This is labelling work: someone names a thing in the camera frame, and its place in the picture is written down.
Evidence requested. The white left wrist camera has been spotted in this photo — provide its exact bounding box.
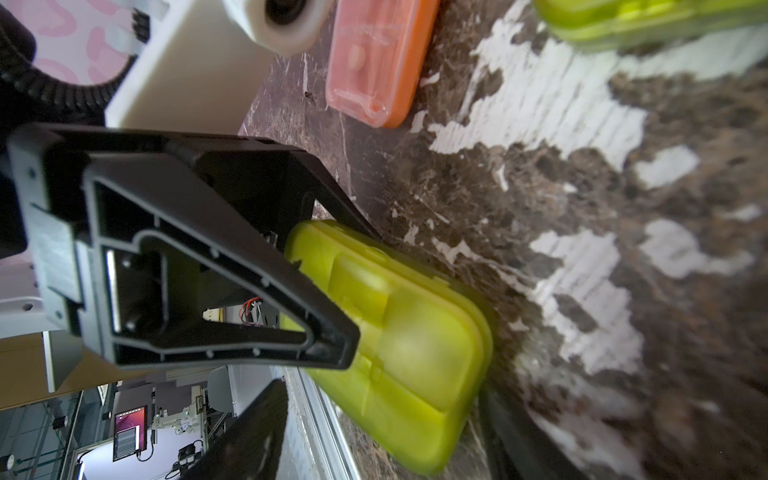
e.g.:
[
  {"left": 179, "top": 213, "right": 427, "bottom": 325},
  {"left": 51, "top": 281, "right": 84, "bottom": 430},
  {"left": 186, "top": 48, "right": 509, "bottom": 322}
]
[{"left": 105, "top": 0, "right": 334, "bottom": 134}]

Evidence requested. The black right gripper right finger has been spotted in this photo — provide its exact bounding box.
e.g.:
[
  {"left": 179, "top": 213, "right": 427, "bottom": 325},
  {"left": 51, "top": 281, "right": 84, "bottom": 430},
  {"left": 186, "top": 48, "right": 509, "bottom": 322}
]
[{"left": 478, "top": 383, "right": 585, "bottom": 479}]

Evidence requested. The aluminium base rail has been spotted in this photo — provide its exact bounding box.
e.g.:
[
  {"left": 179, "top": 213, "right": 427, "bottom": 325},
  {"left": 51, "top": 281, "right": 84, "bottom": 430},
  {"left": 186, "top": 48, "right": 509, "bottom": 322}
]
[{"left": 278, "top": 367, "right": 362, "bottom": 479}]

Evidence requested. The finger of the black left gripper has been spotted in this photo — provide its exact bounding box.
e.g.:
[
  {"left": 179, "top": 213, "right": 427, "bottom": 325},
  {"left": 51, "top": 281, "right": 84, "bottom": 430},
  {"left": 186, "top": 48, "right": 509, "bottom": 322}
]
[{"left": 179, "top": 135, "right": 378, "bottom": 237}]

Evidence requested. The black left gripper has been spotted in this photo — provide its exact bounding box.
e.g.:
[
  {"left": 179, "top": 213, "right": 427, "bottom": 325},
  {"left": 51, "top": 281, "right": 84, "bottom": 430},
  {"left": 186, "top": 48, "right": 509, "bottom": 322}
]
[{"left": 8, "top": 123, "right": 360, "bottom": 369}]

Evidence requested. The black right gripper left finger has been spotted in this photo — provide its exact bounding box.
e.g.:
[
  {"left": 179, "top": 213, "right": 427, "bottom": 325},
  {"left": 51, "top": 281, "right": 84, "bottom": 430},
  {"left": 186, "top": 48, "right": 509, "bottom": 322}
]
[{"left": 181, "top": 379, "right": 289, "bottom": 480}]

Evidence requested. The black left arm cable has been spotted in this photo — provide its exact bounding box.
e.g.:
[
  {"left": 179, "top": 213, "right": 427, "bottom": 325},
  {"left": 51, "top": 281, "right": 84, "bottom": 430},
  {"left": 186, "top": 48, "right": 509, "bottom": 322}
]
[{"left": 0, "top": 5, "right": 151, "bottom": 121}]

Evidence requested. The small orange pillbox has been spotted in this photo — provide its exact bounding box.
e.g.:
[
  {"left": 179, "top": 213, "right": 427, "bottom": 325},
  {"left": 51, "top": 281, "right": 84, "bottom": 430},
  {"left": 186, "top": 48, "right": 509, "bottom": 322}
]
[{"left": 325, "top": 0, "right": 440, "bottom": 128}]

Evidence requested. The green pillbox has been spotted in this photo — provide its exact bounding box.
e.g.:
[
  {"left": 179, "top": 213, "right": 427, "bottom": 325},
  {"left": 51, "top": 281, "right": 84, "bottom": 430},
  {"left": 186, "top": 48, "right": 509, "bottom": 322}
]
[
  {"left": 285, "top": 220, "right": 497, "bottom": 475},
  {"left": 532, "top": 0, "right": 767, "bottom": 51}
]

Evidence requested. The green pillbox front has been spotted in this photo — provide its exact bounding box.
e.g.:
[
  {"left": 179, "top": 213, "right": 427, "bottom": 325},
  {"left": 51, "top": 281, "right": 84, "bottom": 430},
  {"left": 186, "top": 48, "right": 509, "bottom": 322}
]
[{"left": 285, "top": 220, "right": 497, "bottom": 475}]

